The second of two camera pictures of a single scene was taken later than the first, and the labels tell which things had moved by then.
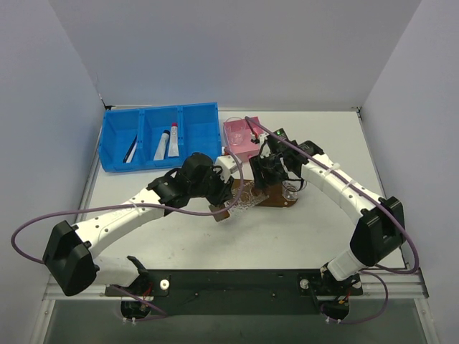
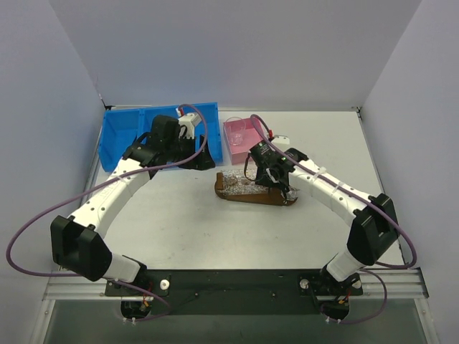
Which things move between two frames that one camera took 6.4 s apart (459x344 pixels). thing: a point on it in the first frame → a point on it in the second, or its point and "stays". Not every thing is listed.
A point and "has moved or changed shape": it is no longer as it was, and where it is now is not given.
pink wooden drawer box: (239, 137) stays
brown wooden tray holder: (244, 196) has moved or changed shape
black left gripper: (220, 188) → (195, 152)
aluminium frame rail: (404, 285) stays
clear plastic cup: (291, 187) stays
